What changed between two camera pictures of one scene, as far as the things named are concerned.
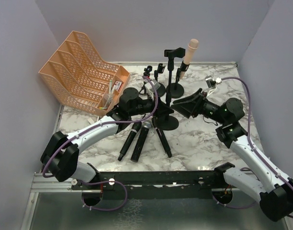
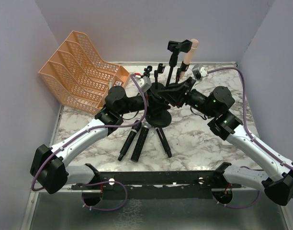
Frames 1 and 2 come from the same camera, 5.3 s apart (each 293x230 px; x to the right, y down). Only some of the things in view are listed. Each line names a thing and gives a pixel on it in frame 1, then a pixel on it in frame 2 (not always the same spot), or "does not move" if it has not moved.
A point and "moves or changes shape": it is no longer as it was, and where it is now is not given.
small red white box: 118,85 does not move
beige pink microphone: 192,47 does not move
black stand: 168,122 moves or changes shape
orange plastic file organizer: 77,73 does not move
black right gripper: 197,103 → 185,91
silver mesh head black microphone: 146,125 does not move
